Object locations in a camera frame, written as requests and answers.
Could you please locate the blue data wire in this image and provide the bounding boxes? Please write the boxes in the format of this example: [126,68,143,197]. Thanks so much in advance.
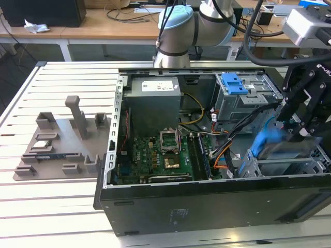
[263,115,281,135]

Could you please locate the small black holder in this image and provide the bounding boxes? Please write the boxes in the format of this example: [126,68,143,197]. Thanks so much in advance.
[256,11,273,26]

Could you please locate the metal drive cage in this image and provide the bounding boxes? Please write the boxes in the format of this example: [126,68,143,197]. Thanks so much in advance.
[211,72,284,127]

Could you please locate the orange wire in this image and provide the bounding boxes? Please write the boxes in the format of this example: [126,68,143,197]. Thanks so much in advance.
[213,141,233,170]

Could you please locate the hard disk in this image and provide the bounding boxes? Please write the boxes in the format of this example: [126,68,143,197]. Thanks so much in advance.
[249,129,324,162]

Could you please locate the yellow and black wire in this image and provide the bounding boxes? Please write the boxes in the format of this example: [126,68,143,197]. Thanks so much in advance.
[179,92,205,126]

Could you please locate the black PC case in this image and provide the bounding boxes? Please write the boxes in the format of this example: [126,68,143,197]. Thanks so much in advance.
[93,59,331,237]

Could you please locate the crumpled white paper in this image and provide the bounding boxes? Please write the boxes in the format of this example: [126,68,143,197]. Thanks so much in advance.
[24,18,50,34]

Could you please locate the silver CPU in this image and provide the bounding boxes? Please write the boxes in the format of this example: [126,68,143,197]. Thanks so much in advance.
[33,140,50,151]

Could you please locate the CPU socket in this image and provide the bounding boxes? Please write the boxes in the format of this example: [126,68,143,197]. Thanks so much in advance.
[164,156,182,170]

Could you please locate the wooden desk white frame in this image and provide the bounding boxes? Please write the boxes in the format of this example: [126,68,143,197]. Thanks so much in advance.
[59,6,294,61]
[0,9,69,63]

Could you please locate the grey-brown parts rack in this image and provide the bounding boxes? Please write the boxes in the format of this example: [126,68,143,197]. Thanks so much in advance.
[12,95,112,183]

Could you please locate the black wire bundle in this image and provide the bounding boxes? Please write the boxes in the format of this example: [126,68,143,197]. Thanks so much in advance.
[227,102,282,142]

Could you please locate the black graphics card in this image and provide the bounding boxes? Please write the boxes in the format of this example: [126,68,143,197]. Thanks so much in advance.
[139,173,193,184]

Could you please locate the silver tray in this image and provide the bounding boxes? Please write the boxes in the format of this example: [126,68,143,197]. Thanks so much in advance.
[273,4,293,16]

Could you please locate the RAM stick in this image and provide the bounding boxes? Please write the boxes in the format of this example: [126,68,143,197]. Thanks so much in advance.
[198,134,214,179]
[22,152,80,161]

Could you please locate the metal CPU socket cover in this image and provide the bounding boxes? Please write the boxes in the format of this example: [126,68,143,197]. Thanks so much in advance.
[159,127,180,155]

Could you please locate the blue plastic latch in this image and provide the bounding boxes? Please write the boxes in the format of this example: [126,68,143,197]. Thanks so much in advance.
[221,73,249,96]

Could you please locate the blue cardboard box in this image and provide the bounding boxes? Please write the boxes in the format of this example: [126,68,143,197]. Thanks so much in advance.
[299,0,329,7]

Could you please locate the metal disk bay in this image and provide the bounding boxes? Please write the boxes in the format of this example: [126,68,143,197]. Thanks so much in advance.
[236,148,328,179]

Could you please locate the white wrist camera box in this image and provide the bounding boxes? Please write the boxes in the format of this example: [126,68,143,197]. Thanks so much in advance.
[282,5,331,49]

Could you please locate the grey power supply unit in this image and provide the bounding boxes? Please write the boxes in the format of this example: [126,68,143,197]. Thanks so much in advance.
[123,76,182,137]

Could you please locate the large black box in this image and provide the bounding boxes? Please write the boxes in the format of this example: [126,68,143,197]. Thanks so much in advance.
[1,0,87,28]

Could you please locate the green motherboard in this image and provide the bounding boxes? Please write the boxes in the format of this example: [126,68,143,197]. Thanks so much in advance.
[117,128,223,185]

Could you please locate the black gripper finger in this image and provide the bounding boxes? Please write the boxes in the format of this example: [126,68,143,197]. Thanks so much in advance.
[276,89,310,122]
[288,87,331,143]

